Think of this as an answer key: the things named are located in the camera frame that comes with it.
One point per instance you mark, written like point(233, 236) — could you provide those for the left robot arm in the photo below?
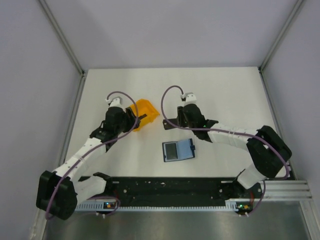
point(61, 190)

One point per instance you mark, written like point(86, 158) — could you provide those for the grey cable duct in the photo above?
point(101, 206)

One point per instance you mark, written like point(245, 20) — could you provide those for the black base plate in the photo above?
point(177, 191)

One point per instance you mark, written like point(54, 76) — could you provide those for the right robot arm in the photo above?
point(268, 151)

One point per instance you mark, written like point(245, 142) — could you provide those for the left aluminium frame post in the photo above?
point(61, 36)

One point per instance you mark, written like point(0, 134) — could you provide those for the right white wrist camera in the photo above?
point(188, 98)

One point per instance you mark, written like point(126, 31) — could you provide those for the yellow plastic bin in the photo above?
point(147, 113)

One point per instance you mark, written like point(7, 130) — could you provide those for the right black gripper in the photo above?
point(180, 117)

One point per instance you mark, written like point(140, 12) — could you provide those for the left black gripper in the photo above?
point(129, 115)

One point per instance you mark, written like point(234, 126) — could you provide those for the black credit card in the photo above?
point(171, 153)

